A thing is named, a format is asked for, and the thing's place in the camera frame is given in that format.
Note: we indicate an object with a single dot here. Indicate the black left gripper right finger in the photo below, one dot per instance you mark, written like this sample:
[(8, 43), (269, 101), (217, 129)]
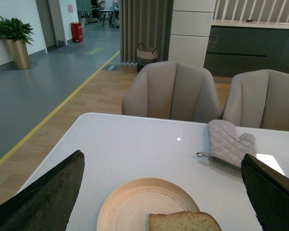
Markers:
[(268, 192)]

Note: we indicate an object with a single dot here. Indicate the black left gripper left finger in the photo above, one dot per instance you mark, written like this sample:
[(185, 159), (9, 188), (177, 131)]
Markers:
[(47, 203)]

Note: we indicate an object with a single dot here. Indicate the toast bread slice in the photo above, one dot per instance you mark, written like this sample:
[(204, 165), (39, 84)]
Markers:
[(183, 221)]

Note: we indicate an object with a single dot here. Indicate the grey quilted oven mitt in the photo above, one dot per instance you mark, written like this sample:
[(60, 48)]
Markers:
[(226, 148)]

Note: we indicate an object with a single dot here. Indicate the beige round plate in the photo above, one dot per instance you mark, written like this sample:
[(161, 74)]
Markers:
[(127, 208)]

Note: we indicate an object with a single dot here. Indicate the beige chair right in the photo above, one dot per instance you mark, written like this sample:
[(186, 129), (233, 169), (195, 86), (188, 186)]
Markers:
[(259, 99)]

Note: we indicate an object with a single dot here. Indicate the beige chair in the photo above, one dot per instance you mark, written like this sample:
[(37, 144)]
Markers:
[(259, 99), (173, 90)]

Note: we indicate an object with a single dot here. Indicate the beige chair left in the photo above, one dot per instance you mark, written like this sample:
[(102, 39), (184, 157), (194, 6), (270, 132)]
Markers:
[(173, 90)]

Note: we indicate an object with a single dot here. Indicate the grey kitchen counter cabinet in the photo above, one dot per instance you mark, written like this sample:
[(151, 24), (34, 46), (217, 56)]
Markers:
[(236, 47)]

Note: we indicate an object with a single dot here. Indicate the green potted plant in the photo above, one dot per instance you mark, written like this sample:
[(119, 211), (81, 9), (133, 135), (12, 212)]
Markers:
[(17, 35)]

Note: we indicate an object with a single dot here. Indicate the woven laundry basket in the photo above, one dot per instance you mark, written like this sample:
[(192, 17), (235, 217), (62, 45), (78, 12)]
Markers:
[(145, 56)]

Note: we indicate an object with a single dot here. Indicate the red cabinet box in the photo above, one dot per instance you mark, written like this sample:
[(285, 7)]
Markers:
[(76, 30)]

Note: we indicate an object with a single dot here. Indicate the distant table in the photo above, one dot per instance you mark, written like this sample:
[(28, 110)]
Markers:
[(111, 16)]

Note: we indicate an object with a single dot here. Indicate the grey pleated curtain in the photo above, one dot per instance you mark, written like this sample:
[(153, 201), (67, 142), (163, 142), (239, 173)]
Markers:
[(147, 22)]

